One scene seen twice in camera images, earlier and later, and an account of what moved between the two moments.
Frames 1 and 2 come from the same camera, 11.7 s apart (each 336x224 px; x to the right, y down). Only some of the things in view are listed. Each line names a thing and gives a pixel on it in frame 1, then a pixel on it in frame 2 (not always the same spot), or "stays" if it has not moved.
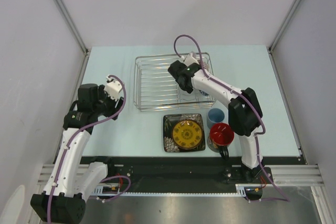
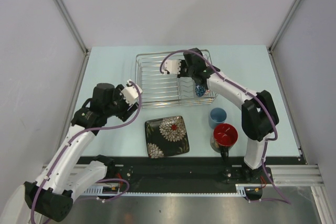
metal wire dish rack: x=156 y=89 stays
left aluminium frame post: x=64 y=10 stays
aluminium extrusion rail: x=294 y=175 stays
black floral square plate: x=184 y=132 → x=166 y=136
